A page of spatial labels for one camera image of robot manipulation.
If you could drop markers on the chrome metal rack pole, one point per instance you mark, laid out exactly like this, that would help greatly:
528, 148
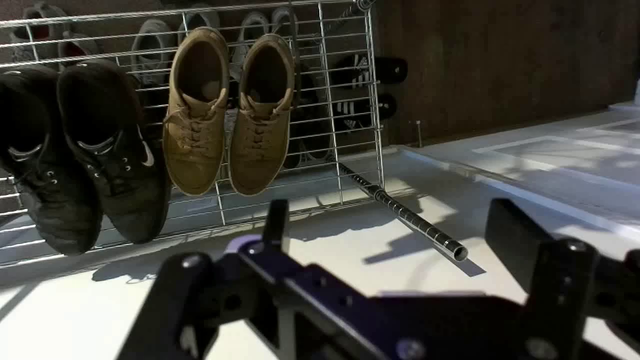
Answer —
407, 212

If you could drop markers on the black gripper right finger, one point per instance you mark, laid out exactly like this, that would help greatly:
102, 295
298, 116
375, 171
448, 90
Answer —
560, 287

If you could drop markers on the white panel door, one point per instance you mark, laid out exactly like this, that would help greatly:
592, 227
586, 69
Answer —
566, 161

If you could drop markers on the tan suede lace-up shoe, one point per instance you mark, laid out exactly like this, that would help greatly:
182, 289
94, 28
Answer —
194, 127
260, 130

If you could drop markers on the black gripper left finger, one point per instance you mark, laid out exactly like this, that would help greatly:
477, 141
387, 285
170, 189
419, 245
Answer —
180, 301

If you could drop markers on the black rack foot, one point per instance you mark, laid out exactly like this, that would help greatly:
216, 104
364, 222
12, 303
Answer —
387, 104
391, 69

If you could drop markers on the plain black sneaker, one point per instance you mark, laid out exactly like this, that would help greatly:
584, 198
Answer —
46, 186

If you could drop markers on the white sneaker with red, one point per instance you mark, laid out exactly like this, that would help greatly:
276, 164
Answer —
40, 30

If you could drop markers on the black sneaker with white swoosh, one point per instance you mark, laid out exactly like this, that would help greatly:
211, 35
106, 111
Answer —
116, 161

